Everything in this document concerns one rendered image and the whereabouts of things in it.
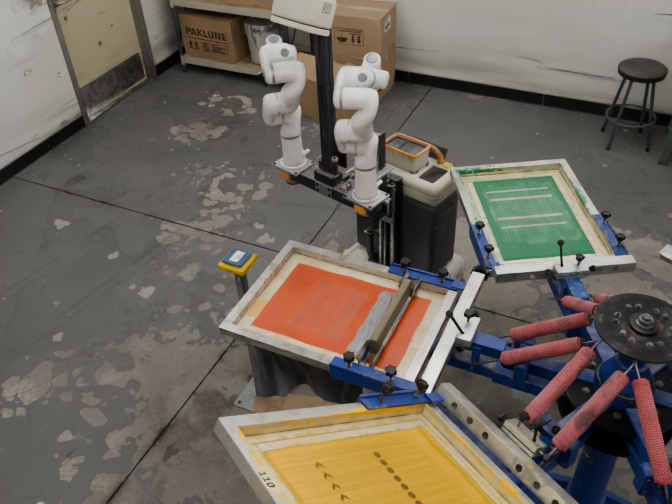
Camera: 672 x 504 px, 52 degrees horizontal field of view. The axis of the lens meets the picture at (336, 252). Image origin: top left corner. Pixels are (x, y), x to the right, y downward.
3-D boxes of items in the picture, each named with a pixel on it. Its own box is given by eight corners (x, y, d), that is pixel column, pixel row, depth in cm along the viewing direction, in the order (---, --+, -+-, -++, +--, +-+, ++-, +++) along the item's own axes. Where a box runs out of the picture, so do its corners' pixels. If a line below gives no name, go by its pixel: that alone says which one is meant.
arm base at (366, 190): (367, 180, 314) (367, 151, 304) (389, 190, 307) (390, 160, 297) (345, 196, 305) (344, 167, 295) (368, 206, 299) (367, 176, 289)
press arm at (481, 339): (455, 346, 254) (456, 337, 251) (460, 335, 258) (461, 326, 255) (501, 360, 248) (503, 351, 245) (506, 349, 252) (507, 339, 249)
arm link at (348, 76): (370, 110, 259) (331, 109, 261) (375, 108, 279) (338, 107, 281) (371, 65, 255) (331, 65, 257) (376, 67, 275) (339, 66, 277)
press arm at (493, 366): (299, 321, 286) (298, 310, 282) (306, 311, 290) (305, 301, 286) (611, 420, 242) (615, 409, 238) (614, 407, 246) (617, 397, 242)
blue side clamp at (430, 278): (387, 281, 291) (387, 269, 286) (391, 274, 294) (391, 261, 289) (455, 300, 280) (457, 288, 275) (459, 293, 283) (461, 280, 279)
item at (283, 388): (264, 398, 298) (252, 330, 271) (268, 392, 300) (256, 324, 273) (361, 434, 281) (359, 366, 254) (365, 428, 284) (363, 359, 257)
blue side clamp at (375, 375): (329, 376, 253) (328, 363, 248) (335, 366, 256) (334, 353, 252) (406, 402, 242) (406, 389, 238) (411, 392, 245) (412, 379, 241)
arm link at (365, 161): (377, 172, 291) (377, 138, 281) (346, 171, 293) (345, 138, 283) (379, 159, 298) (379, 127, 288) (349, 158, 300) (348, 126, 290)
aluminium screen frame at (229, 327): (219, 333, 270) (218, 326, 267) (290, 246, 310) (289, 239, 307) (408, 398, 242) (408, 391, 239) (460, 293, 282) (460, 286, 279)
